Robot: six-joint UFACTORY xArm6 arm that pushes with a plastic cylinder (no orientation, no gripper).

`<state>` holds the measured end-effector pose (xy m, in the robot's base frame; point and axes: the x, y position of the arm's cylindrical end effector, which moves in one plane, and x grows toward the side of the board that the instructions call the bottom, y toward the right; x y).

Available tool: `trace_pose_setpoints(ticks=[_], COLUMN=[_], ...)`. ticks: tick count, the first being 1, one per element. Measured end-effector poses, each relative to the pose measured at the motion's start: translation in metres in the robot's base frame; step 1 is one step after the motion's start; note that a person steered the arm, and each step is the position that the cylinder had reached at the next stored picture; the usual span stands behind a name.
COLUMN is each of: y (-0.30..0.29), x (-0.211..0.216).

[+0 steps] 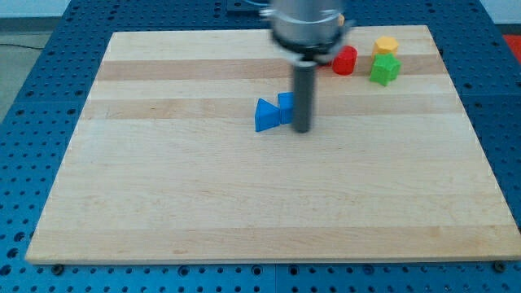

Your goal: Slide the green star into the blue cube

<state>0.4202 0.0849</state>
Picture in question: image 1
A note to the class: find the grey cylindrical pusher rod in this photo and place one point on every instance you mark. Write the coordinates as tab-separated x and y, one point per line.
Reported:
303	85

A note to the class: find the blue cube block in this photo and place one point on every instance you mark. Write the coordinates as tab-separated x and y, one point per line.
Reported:
285	104

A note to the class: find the green star block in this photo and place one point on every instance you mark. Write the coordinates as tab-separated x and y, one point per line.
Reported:
385	69

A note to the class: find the red cylinder block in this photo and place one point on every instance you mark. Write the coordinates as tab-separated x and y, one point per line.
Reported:
344	62

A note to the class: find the blue triangular prism block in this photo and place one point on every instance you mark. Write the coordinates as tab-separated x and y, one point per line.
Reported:
266	116

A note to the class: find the yellow hexagon block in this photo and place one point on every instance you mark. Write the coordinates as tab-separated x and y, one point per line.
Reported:
385	45

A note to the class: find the wooden board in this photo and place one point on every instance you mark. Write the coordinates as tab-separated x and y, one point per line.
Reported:
165	166

